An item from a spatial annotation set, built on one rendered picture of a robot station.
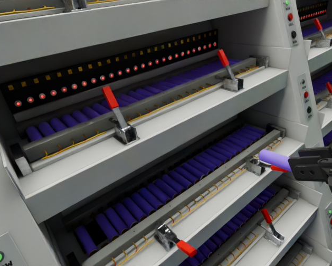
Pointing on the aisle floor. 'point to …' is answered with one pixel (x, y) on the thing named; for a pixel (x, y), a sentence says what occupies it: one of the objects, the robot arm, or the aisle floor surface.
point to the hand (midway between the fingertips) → (312, 163)
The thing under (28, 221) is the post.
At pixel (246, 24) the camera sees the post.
